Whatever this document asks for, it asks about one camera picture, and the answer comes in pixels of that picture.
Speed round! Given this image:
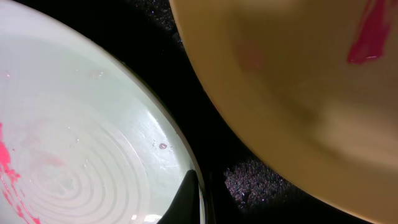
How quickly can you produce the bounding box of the yellow plate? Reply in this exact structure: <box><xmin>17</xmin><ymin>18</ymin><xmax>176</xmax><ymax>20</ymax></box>
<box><xmin>170</xmin><ymin>0</ymin><xmax>397</xmax><ymax>223</ymax></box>

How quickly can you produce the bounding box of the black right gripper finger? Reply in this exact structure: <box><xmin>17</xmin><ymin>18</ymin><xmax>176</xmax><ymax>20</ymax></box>
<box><xmin>157</xmin><ymin>170</ymin><xmax>200</xmax><ymax>224</ymax></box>

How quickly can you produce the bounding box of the mint green plate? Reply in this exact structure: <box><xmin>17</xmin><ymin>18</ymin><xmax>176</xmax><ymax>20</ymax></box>
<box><xmin>1</xmin><ymin>1</ymin><xmax>208</xmax><ymax>223</ymax></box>

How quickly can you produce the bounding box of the black round tray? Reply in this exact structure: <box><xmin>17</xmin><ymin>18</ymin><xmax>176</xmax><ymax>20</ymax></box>
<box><xmin>16</xmin><ymin>0</ymin><xmax>360</xmax><ymax>224</ymax></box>

